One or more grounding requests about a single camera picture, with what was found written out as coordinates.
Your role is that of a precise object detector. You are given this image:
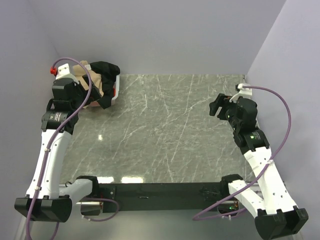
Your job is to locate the beige t-shirt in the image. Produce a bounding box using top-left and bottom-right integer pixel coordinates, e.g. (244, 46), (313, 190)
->
(72, 61), (111, 109)

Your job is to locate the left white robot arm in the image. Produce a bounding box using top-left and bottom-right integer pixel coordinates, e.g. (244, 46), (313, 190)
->
(14, 73), (100, 223)

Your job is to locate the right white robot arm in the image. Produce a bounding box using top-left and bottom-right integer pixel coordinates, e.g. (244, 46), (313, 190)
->
(209, 93), (309, 240)

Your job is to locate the black t-shirt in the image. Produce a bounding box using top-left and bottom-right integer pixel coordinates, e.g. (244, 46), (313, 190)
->
(90, 61), (121, 109)

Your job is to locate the white plastic basket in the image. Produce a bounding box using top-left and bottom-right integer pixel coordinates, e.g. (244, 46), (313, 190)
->
(87, 74), (120, 107)

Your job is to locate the black base beam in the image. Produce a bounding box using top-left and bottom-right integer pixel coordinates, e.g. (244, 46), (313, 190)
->
(99, 182), (227, 211)

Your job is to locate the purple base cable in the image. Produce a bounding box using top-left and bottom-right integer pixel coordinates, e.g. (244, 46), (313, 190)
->
(81, 197), (120, 223)

